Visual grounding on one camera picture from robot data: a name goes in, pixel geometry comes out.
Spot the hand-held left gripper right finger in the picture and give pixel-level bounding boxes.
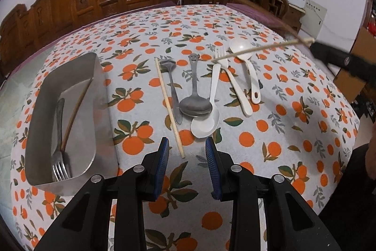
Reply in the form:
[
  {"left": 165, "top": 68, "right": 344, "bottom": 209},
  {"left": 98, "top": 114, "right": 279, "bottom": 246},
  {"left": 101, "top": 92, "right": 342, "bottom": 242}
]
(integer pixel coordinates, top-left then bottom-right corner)
[{"left": 205, "top": 137, "right": 343, "bottom": 251}]

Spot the metal tray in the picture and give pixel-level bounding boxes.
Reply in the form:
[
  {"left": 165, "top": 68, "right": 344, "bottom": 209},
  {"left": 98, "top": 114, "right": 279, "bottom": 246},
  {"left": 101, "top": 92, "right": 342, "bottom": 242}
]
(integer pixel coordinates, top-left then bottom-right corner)
[{"left": 24, "top": 52, "right": 114, "bottom": 195}]

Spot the brown wooden chopstick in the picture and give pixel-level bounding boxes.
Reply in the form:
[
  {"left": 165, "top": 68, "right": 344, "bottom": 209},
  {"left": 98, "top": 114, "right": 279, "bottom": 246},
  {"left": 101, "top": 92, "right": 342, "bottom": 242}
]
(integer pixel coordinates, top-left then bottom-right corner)
[{"left": 60, "top": 80, "right": 91, "bottom": 151}]

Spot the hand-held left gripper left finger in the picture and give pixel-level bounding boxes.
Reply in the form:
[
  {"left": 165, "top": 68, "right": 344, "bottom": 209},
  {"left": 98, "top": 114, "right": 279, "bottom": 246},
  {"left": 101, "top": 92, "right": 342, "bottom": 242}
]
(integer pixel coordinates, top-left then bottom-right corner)
[{"left": 34, "top": 137, "right": 171, "bottom": 251}]

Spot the white box with blue label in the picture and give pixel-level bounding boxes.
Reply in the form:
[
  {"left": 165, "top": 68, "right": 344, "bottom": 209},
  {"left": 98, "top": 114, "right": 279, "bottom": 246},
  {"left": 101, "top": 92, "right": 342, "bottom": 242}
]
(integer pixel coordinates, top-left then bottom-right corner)
[{"left": 286, "top": 0, "right": 307, "bottom": 9}]

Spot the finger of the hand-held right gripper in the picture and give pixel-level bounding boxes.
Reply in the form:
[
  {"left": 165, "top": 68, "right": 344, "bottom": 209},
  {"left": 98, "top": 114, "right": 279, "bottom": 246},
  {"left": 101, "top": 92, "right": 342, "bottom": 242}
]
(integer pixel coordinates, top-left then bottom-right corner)
[{"left": 310, "top": 42, "right": 376, "bottom": 81}]

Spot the white plastic spoon with handle hole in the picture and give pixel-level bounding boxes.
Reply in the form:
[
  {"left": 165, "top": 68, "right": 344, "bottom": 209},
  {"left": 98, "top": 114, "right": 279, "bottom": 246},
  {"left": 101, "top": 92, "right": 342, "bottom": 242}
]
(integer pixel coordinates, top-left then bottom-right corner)
[{"left": 229, "top": 38, "right": 261, "bottom": 104}]

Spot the white plastic fork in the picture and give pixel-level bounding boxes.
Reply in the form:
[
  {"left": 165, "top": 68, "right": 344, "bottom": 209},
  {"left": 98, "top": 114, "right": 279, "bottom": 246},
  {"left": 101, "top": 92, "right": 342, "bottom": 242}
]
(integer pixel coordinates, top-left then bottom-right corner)
[{"left": 214, "top": 47, "right": 253, "bottom": 117}]

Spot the light wooden chopstick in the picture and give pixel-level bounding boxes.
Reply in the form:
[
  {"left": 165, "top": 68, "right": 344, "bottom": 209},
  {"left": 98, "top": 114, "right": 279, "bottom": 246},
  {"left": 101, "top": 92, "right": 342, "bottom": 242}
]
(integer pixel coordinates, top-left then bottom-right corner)
[
  {"left": 155, "top": 58, "right": 186, "bottom": 159},
  {"left": 213, "top": 37, "right": 316, "bottom": 64}
]

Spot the person's dark clothing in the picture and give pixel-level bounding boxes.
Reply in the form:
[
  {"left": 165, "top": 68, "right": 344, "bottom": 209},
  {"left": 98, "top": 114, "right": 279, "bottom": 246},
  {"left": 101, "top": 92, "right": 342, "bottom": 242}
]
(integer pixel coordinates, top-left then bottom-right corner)
[{"left": 320, "top": 141, "right": 376, "bottom": 243}]

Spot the orange print tablecloth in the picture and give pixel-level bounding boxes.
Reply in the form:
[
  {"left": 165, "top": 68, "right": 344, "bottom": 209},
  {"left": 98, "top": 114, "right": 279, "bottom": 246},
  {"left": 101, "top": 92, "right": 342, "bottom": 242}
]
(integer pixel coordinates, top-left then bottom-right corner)
[{"left": 10, "top": 4, "right": 360, "bottom": 251}]

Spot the metal spoon with smiley handle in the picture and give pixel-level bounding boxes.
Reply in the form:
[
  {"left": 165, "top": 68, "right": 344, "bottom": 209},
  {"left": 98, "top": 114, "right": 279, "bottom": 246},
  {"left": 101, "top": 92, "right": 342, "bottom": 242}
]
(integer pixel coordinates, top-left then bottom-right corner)
[{"left": 179, "top": 53, "right": 212, "bottom": 118}]

